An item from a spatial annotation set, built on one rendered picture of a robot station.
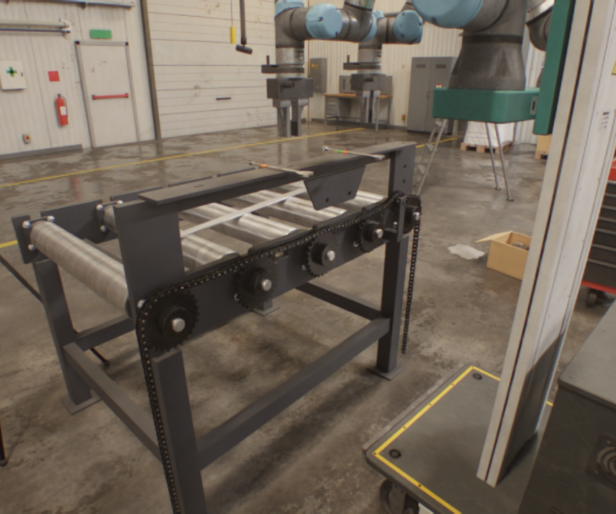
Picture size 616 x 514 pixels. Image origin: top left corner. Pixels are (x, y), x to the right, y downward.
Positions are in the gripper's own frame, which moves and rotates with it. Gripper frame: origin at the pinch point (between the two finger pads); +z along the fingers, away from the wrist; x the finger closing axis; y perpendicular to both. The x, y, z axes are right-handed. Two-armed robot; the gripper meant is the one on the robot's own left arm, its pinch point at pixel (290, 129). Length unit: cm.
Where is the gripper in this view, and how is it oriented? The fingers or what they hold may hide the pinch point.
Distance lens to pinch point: 122.3
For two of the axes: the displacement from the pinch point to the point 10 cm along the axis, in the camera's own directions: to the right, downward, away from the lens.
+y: 7.4, 2.6, -6.2
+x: 6.7, -2.9, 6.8
